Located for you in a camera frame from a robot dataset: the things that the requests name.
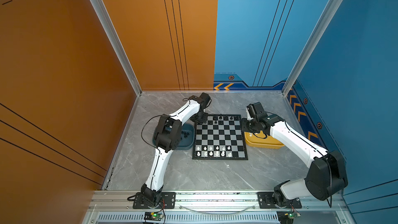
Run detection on white chess pieces row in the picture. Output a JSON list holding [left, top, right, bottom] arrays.
[[193, 145, 239, 158]]

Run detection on black chess pieces on board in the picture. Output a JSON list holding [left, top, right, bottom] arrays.
[[206, 115, 241, 125]]

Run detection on teal plastic tray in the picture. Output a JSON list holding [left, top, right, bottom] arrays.
[[152, 121, 194, 152]]

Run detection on black chess pieces in tray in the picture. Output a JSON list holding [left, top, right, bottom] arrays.
[[181, 131, 191, 140]]

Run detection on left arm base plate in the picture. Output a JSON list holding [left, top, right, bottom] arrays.
[[133, 192, 176, 209]]

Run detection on right circuit board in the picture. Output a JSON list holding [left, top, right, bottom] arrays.
[[277, 212, 301, 224]]

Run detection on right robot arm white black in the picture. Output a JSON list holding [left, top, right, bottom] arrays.
[[241, 102, 348, 208]]

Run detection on black white chessboard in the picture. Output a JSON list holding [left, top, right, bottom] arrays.
[[192, 122, 248, 161]]

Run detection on yellow plastic tray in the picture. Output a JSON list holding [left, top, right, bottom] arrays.
[[244, 132, 284, 149]]

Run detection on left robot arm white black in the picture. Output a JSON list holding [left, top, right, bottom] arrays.
[[138, 93, 211, 208]]

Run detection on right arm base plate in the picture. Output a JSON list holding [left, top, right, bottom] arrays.
[[257, 191, 302, 209]]

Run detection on left green circuit board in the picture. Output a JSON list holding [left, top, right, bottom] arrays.
[[143, 212, 165, 224]]

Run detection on aluminium mounting rail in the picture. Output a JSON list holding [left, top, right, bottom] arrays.
[[83, 190, 355, 224]]

